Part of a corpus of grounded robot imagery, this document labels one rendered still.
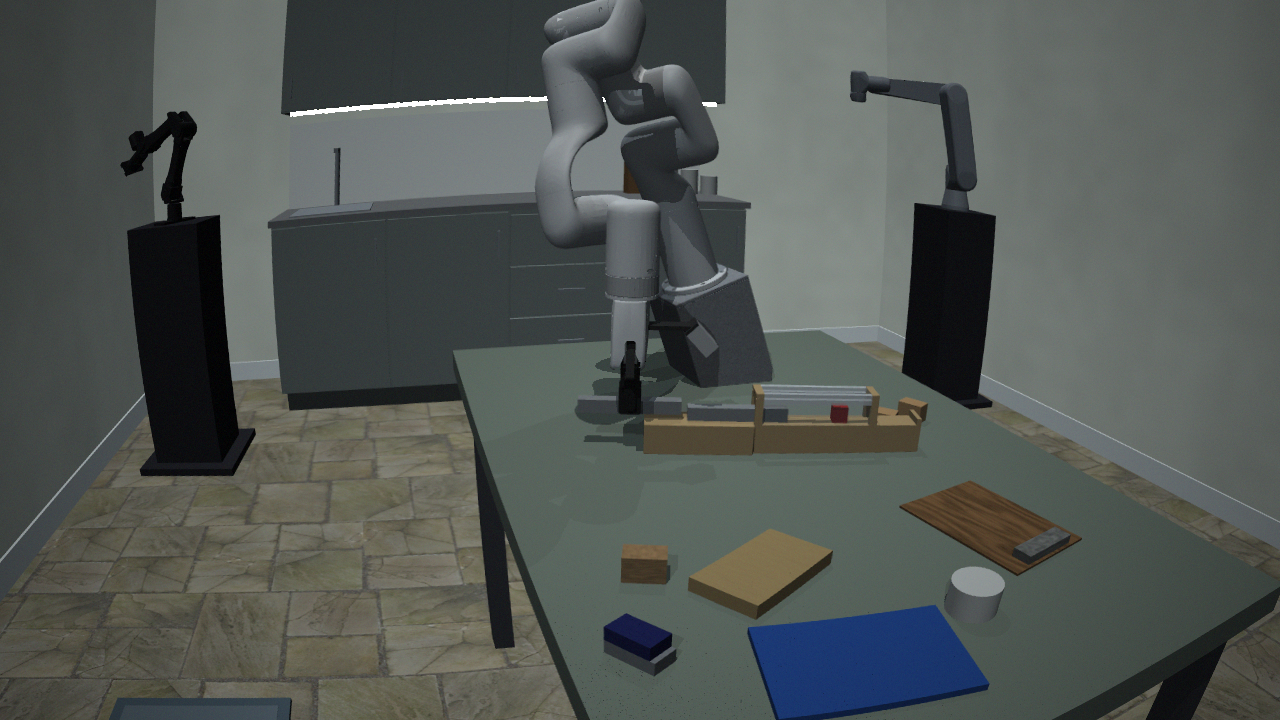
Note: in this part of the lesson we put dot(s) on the blue flat slab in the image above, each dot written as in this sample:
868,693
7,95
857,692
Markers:
854,665

